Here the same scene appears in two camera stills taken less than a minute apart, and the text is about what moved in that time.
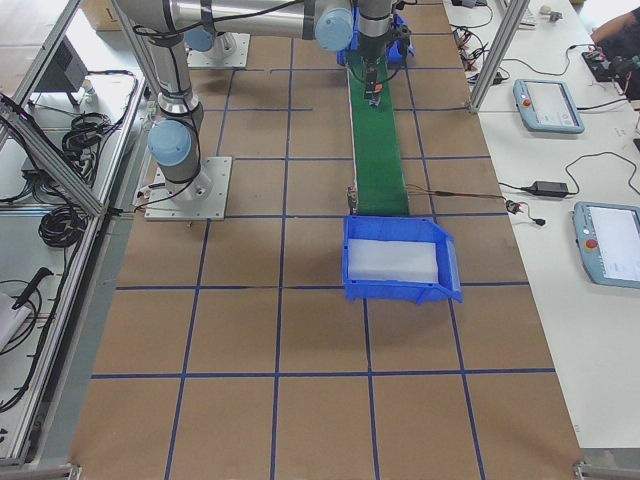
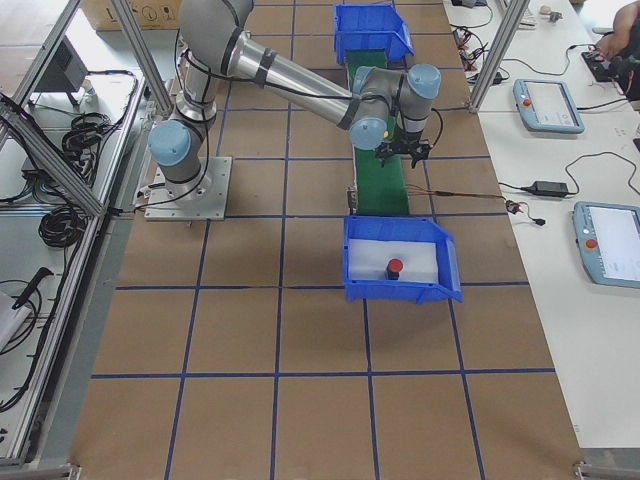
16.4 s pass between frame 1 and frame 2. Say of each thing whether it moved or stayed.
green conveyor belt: stayed
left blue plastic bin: stayed
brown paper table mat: stayed
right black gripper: moved
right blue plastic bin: stayed
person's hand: moved
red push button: moved
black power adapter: stayed
